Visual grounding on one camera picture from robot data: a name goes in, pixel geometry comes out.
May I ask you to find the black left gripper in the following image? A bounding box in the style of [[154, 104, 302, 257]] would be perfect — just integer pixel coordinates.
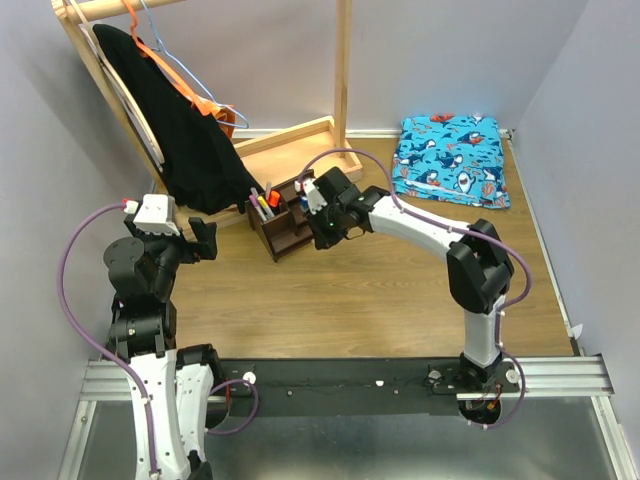
[[125, 213, 217, 296]]

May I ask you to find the orange black highlighter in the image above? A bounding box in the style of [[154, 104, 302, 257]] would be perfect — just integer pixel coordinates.
[[267, 190, 281, 207]]

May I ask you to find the yellow capped white marker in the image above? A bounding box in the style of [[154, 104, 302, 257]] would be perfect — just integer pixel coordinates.
[[258, 196, 274, 219]]

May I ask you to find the purple capped white marker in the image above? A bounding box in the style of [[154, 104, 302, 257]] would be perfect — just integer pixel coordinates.
[[249, 194, 268, 222]]

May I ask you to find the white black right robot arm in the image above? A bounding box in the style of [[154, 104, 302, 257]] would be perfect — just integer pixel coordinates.
[[294, 167, 514, 392]]

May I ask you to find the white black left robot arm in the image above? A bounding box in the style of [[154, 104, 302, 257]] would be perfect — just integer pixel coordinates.
[[103, 216, 223, 479]]

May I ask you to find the dark brown wooden desk organizer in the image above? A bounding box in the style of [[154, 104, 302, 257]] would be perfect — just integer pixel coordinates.
[[245, 178, 313, 262]]

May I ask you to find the wooden clothes rack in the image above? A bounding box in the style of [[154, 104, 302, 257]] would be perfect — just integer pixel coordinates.
[[51, 0, 364, 241]]

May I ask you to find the black garment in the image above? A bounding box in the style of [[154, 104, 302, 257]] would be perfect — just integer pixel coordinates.
[[93, 24, 262, 215]]

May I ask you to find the blue shark print cloth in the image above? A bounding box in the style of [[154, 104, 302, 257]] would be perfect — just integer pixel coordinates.
[[392, 114, 511, 210]]

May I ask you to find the orange hanger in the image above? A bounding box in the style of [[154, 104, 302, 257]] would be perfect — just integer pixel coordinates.
[[122, 1, 238, 138]]

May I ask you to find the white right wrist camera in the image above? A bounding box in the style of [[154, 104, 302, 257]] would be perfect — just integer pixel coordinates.
[[294, 178, 328, 215]]

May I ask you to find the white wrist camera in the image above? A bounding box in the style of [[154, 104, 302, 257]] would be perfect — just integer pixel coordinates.
[[294, 178, 328, 215], [124, 194, 180, 236]]

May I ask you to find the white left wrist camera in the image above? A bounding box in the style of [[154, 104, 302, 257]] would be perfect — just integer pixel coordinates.
[[124, 194, 180, 236]]

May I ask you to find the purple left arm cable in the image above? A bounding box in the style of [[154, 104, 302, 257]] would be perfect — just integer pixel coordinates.
[[57, 202, 261, 476]]

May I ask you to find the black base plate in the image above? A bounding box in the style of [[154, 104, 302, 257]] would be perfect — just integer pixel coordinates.
[[215, 357, 520, 418]]

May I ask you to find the blue wire hanger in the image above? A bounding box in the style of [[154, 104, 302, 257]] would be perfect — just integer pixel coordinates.
[[144, 1, 250, 129]]

